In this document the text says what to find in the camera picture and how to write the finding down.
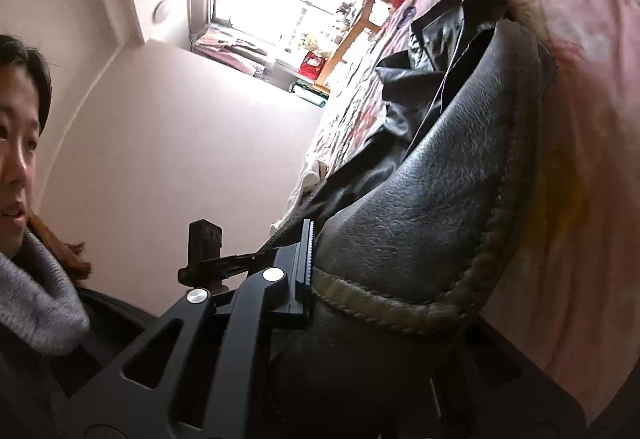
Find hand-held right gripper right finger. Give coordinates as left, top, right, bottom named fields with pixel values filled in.
left=435, top=318, right=587, bottom=439

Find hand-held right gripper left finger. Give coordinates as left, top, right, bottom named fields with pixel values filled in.
left=62, top=218, right=317, bottom=439

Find wooden low table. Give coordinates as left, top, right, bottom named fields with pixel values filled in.
left=315, top=0, right=401, bottom=100

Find teal suitcase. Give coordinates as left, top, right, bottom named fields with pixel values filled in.
left=292, top=82, right=331, bottom=108

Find person's head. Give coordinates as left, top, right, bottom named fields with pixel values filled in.
left=0, top=34, right=93, bottom=280

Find red cartoon bag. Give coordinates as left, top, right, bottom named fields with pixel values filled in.
left=298, top=52, right=326, bottom=80

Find pink printed blanket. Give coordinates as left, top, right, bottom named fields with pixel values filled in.
left=287, top=0, right=640, bottom=425

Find grey knitted scarf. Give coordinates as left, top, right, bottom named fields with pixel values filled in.
left=0, top=224, right=93, bottom=356

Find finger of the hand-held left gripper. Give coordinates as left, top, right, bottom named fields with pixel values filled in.
left=197, top=249, right=281, bottom=276

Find white towel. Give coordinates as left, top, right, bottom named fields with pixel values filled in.
left=300, top=162, right=326, bottom=185

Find white paper shopping bag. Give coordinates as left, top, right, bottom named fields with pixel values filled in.
left=367, top=0, right=391, bottom=28

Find black leather jacket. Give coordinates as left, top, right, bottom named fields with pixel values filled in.
left=270, top=0, right=561, bottom=439

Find person's dark coat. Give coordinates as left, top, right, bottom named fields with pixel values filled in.
left=0, top=286, right=166, bottom=439

